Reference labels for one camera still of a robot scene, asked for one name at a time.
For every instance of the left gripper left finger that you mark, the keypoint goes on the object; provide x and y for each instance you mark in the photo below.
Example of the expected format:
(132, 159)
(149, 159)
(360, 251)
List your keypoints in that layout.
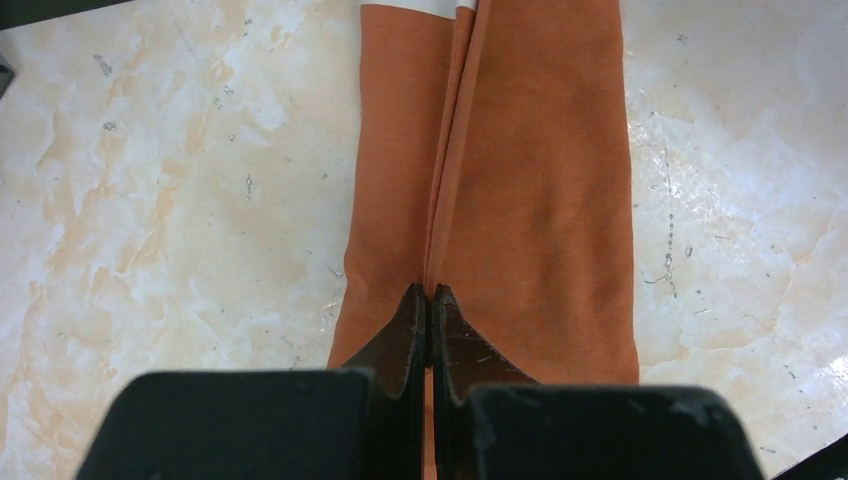
(395, 360)

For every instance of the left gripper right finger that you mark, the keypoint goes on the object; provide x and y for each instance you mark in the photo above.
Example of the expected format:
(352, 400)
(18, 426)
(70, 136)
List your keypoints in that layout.
(463, 361)

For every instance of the orange underwear white waistband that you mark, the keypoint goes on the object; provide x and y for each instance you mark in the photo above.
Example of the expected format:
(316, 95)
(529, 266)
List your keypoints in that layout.
(493, 158)

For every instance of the black box glass lid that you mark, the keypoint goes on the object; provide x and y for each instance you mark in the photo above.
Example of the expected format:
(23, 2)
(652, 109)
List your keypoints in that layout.
(14, 13)

